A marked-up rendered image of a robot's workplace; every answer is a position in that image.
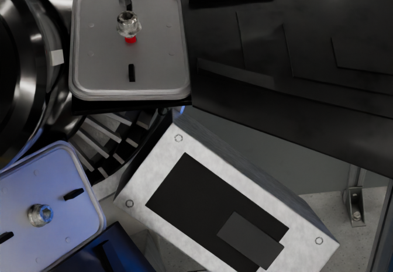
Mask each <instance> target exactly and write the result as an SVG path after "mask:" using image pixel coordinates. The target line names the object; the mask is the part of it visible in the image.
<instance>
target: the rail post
mask: <svg viewBox="0 0 393 272"><path fill-rule="evenodd" d="M392 244H393V180H392V179H389V183H388V188H387V192H386V195H385V200H384V204H383V206H382V211H381V215H380V220H379V223H378V227H377V231H376V234H375V238H374V243H373V247H372V250H371V254H370V259H369V262H368V266H367V270H366V272H385V268H386V265H387V261H388V258H389V254H390V251H391V247H392Z"/></svg>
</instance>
